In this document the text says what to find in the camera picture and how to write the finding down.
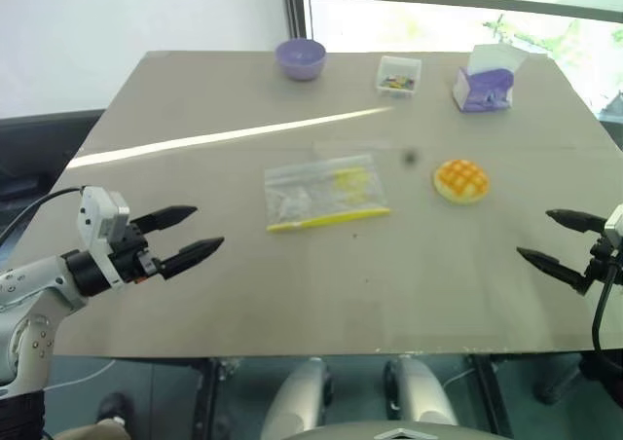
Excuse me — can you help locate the purple plastic bowl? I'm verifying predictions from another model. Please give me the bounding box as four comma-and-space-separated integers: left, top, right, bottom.
275, 39, 327, 82

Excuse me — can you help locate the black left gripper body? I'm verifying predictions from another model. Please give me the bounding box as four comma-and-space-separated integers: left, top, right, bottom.
109, 220, 165, 286

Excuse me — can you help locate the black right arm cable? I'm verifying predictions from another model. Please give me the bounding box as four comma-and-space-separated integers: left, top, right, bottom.
590, 259, 623, 381

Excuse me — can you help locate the silver robot leg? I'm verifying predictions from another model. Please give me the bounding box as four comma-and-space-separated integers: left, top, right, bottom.
383, 355, 458, 429
260, 356, 335, 440

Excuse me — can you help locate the dark window frame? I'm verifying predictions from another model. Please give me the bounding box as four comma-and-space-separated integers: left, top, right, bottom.
280, 0, 623, 53

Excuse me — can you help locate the black shoe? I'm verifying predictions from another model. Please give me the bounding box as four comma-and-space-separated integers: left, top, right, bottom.
95, 391, 136, 427

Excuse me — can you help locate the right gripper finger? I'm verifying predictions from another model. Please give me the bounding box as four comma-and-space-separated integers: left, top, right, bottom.
545, 208, 607, 233
516, 247, 591, 297

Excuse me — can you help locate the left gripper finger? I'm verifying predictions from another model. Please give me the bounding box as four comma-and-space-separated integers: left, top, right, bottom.
128, 205, 199, 235
157, 237, 226, 281

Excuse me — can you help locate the black sofa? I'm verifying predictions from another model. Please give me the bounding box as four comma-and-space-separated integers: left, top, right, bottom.
0, 110, 106, 217

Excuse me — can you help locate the silver right robot leg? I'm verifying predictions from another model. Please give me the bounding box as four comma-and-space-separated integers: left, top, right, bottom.
383, 355, 458, 429

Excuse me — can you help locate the clear yellow-zip plastic bag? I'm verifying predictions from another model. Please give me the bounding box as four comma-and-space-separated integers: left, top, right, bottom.
264, 154, 392, 235

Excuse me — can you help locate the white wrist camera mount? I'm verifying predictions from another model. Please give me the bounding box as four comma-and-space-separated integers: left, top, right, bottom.
76, 186, 132, 291
603, 204, 623, 244

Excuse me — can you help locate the thin white floor cable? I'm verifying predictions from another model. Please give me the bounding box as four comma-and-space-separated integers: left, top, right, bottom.
443, 365, 477, 388
45, 359, 117, 391

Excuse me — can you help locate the grey robot chest plate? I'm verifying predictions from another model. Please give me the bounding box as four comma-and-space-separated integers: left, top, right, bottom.
299, 421, 491, 440

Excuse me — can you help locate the silver left robot leg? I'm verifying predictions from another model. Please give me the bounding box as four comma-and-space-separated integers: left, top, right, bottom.
260, 356, 335, 440

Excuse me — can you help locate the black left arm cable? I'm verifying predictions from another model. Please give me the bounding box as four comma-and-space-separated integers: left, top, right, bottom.
0, 185, 93, 246

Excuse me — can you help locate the purple and white tissue box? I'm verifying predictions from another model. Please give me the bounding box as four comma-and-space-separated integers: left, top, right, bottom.
451, 43, 531, 114

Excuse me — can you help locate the black table leg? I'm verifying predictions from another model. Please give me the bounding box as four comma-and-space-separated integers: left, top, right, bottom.
193, 356, 240, 440
465, 354, 513, 440

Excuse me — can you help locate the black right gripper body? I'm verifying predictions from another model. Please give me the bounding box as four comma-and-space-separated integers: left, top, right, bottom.
585, 238, 623, 286

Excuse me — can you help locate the clear box with coloured bits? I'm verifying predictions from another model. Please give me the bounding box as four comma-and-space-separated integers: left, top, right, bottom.
375, 55, 423, 99

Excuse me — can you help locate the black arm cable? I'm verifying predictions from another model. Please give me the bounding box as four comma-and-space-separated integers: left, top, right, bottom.
0, 185, 93, 246
590, 259, 623, 381

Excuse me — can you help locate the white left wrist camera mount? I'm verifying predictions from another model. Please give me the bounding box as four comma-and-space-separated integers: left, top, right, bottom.
76, 186, 132, 291

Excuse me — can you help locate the green plant outside window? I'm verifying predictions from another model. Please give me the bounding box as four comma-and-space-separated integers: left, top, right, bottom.
482, 14, 568, 55

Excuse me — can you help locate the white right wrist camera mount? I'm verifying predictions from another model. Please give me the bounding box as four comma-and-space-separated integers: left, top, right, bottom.
603, 204, 623, 244

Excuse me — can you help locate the yellow waffle bun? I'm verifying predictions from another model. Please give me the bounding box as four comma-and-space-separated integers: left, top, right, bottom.
432, 158, 491, 206

